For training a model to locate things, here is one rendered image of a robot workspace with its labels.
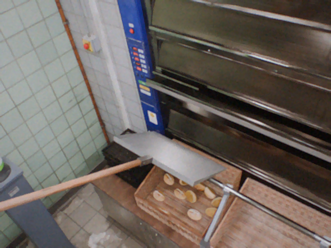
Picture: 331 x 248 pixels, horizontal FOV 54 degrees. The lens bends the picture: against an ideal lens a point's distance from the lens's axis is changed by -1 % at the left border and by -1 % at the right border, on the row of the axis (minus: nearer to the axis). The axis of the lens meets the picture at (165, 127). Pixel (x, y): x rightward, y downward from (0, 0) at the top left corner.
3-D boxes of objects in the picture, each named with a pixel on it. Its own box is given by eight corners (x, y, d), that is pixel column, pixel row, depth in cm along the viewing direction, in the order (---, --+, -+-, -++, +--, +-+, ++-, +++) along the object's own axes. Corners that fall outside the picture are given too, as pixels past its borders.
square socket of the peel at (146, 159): (140, 167, 160) (141, 160, 159) (135, 163, 162) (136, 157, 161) (152, 163, 168) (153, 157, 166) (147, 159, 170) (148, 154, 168)
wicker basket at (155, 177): (177, 161, 255) (172, 137, 236) (242, 194, 227) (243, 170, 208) (136, 206, 231) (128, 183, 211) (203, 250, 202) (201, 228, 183)
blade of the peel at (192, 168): (192, 186, 154) (194, 181, 153) (113, 140, 183) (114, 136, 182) (227, 168, 183) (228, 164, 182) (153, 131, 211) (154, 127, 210)
